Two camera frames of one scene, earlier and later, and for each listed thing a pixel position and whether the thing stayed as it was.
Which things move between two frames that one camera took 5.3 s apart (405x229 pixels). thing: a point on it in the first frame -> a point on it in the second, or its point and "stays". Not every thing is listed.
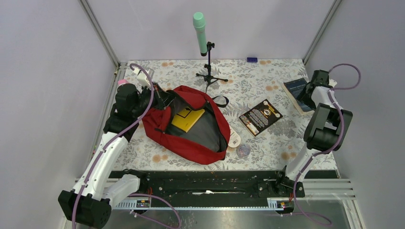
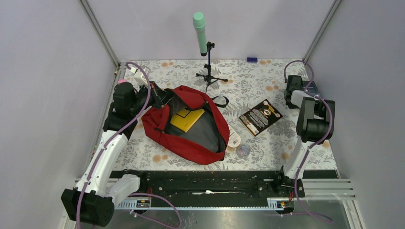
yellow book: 185,119 stays
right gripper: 303,98 -> 292,106
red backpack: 207,141 stays
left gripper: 163,98 stays
